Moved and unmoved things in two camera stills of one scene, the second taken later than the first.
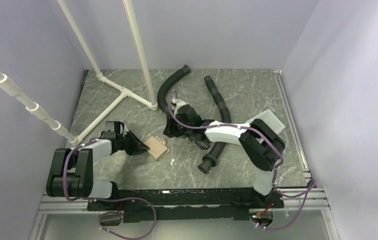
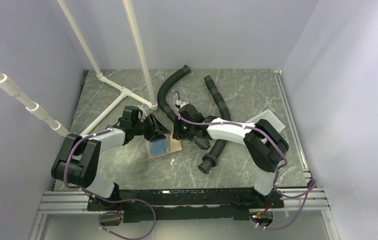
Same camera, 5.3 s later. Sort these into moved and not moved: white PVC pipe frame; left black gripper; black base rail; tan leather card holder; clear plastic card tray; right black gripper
Moved: left black gripper; tan leather card holder
Not moved: black base rail; white PVC pipe frame; right black gripper; clear plastic card tray
